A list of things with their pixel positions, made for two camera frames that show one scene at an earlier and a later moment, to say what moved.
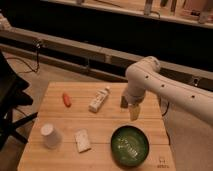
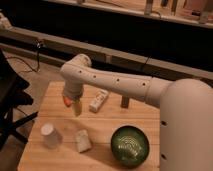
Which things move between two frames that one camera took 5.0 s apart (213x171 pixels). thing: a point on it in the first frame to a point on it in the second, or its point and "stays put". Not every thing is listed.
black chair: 12,97 stays put
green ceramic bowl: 129,145 stays put
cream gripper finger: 134,110 to 77,108
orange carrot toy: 66,99 stays put
